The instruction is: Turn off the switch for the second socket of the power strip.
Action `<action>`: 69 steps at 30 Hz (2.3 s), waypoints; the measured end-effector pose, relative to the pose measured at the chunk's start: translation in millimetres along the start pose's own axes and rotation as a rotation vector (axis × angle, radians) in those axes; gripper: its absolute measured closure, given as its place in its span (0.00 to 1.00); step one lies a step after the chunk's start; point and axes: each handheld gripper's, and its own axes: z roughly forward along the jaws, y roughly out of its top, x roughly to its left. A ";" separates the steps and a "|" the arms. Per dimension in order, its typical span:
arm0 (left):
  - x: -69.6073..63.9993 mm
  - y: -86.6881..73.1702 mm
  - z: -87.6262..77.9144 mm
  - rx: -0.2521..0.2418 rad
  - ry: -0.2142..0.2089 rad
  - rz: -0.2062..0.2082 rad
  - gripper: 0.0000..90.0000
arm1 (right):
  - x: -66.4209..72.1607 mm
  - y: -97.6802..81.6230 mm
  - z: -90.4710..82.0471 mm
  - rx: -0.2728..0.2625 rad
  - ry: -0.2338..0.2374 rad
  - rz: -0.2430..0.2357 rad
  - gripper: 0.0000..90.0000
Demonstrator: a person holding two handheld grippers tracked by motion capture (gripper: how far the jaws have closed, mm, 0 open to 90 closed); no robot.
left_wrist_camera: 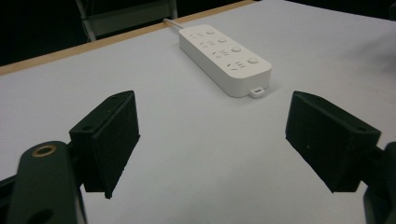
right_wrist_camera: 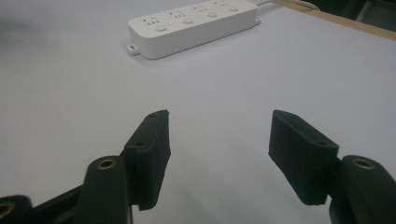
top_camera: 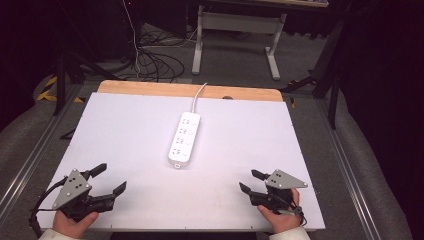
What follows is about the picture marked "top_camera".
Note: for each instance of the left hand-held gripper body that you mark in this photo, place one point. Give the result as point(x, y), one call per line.
point(71, 191)

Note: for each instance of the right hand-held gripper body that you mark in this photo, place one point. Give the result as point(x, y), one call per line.
point(281, 181)

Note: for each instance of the white power strip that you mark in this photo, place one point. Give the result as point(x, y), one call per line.
point(184, 140)

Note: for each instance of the person's left hand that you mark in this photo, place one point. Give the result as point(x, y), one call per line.
point(71, 225)

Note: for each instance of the person's right hand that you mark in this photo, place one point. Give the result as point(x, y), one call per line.
point(285, 221)

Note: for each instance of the white table cover board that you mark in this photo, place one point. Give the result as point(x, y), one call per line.
point(140, 150)

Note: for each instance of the person's left white sleeve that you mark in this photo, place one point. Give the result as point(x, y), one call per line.
point(60, 235)

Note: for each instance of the person's white sleeve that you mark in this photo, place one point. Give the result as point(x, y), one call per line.
point(60, 235)
point(290, 234)

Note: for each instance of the person's right white sleeve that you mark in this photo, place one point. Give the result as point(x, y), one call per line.
point(290, 234)

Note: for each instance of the yellow black floor tape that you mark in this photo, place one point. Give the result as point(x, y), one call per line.
point(50, 91)

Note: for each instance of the black metal stand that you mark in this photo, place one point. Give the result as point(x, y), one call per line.
point(328, 80)
point(60, 83)

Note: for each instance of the aluminium floor rail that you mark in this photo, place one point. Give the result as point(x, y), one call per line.
point(36, 153)
point(346, 173)

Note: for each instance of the white metal desk frame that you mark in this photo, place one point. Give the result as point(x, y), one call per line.
point(238, 23)

